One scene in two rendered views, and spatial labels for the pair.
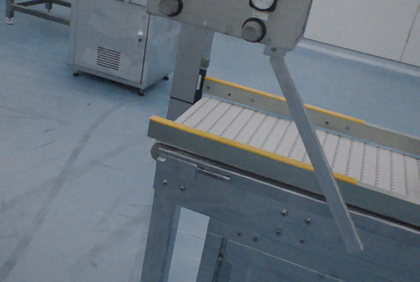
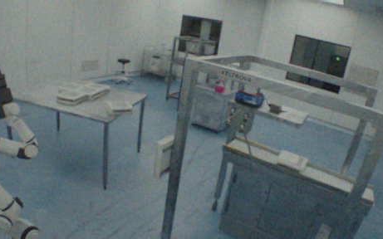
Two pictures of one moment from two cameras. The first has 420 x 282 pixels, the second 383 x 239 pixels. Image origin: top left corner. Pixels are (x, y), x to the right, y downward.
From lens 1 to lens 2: 1.65 m
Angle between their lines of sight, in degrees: 14
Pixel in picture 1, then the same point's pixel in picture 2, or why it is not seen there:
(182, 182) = (228, 157)
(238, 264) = (238, 174)
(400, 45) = (330, 115)
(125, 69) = (211, 124)
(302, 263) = (250, 174)
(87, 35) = (198, 110)
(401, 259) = (266, 172)
